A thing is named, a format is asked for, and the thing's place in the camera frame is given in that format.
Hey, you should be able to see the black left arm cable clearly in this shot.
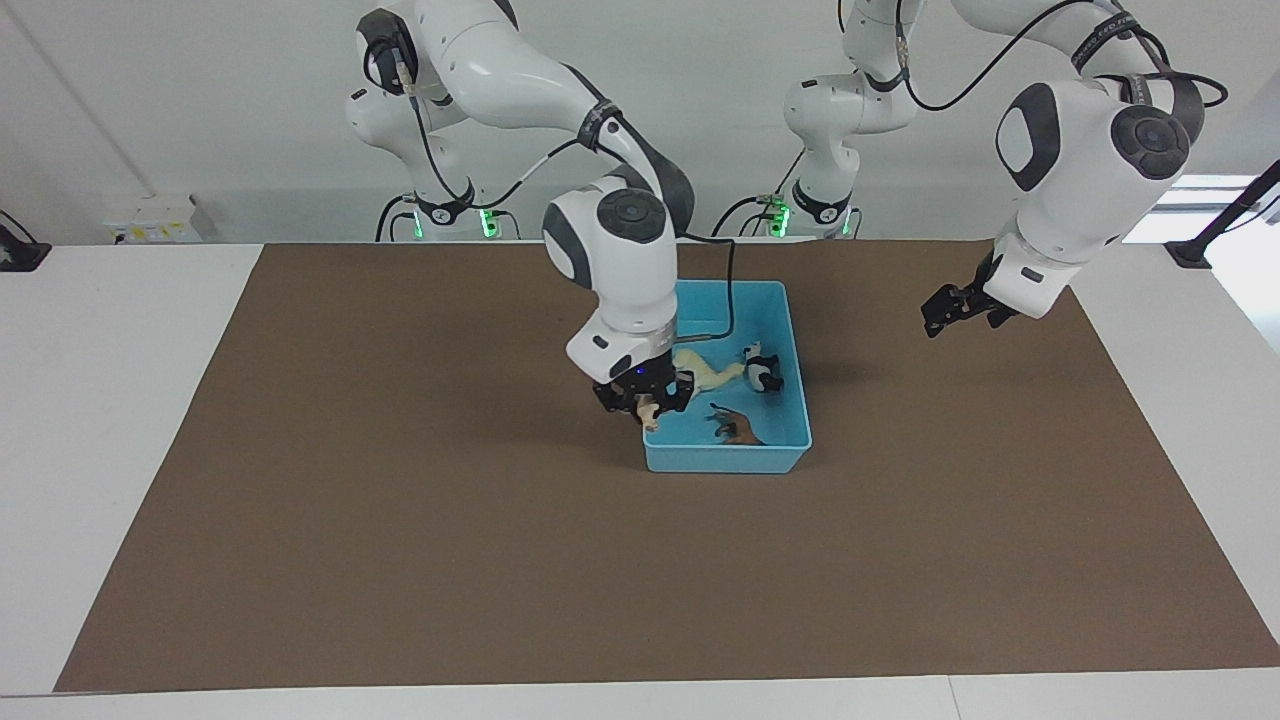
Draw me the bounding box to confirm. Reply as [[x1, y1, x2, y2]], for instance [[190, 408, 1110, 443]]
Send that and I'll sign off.
[[888, 0, 1229, 113]]

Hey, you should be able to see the brown lion toy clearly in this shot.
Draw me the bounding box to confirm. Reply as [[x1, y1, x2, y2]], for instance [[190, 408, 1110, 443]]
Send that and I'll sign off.
[[705, 402, 767, 447]]

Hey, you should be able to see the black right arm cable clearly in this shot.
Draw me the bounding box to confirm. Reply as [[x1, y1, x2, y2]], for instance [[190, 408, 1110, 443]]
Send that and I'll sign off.
[[395, 48, 738, 347]]

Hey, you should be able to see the black white panda toy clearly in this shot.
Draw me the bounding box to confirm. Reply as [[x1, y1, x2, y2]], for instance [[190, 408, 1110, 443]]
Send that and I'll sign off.
[[741, 342, 787, 395]]

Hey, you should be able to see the black left base cable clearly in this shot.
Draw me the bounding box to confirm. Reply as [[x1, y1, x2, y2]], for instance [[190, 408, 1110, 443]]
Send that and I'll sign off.
[[711, 150, 863, 239]]

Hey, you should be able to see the black stand with long bar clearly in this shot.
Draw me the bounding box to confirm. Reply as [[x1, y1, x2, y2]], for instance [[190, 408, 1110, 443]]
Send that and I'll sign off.
[[1165, 158, 1280, 269]]

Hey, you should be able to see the white wall power outlet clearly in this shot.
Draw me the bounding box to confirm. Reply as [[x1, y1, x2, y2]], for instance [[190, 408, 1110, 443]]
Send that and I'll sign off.
[[103, 194, 204, 245]]

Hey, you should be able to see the cream horse toy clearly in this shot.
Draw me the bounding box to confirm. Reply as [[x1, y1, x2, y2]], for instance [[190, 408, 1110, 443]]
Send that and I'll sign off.
[[670, 347, 747, 395]]

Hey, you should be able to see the black base cable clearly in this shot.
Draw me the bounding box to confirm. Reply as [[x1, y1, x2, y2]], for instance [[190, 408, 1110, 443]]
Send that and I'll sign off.
[[711, 150, 863, 239], [375, 192, 523, 243]]

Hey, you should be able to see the black stand with short bar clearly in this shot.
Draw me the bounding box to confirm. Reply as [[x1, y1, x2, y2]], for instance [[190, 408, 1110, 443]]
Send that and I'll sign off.
[[0, 210, 52, 273]]

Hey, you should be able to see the black right base cable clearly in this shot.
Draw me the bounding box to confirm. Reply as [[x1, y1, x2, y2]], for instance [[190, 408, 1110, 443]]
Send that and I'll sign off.
[[375, 192, 523, 243]]

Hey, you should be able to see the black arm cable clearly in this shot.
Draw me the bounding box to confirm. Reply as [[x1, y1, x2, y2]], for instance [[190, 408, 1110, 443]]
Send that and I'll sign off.
[[395, 48, 738, 347], [888, 0, 1229, 113]]

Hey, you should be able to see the blue plastic storage box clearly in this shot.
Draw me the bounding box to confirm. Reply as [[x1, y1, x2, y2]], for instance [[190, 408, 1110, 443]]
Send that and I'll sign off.
[[642, 279, 813, 475]]

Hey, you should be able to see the brown table mat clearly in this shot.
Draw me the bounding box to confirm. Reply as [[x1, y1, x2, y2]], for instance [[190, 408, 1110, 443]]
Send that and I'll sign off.
[[53, 238, 1280, 694]]

